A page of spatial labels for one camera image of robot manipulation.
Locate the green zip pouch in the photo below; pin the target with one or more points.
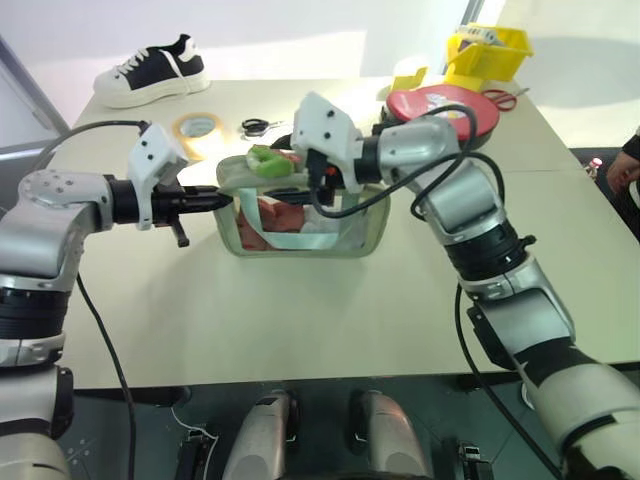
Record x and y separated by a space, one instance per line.
230 172

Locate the silver right robot leg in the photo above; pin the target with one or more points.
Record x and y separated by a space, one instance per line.
390 435

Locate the red cloth inside pouch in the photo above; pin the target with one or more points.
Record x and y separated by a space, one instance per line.
285 217

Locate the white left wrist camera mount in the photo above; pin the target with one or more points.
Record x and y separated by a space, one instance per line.
152 157

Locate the black scissors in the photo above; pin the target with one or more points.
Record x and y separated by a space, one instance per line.
255 126

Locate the black left robot foot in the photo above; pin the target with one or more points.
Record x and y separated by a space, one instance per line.
195 457

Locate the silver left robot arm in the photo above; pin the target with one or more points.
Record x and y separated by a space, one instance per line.
45 235

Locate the yellow plastic bin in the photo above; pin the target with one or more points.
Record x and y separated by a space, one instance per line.
492 62

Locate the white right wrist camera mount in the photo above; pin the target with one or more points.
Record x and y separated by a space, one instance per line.
322 125

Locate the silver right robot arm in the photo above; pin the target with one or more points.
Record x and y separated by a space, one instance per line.
465 195

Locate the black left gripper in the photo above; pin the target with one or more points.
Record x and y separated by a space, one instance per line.
167 202

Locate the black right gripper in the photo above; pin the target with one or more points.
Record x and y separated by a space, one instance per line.
320 177

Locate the silver robot leg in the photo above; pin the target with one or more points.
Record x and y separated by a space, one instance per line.
262 435
390 435

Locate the white cards in bin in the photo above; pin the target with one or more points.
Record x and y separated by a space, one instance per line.
477 34

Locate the yellow tape roll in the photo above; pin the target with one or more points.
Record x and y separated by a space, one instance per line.
187 137

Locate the small pink capped bottle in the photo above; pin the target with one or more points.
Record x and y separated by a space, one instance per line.
594 169

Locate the red round lid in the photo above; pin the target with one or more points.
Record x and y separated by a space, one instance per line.
415 102

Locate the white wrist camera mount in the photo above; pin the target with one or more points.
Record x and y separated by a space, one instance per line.
322 125
152 157

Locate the seated person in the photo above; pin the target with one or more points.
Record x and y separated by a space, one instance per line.
625 170

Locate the small yellow plastic holder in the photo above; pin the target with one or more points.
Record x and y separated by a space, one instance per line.
407 81

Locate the black and white sneaker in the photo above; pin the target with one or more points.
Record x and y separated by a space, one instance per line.
150 75

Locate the black right robot foot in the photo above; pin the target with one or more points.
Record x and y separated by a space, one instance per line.
470 462

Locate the silver left robot leg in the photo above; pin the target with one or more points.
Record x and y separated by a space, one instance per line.
262 435

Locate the black robot foot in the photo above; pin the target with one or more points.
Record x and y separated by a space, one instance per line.
195 457
470 462

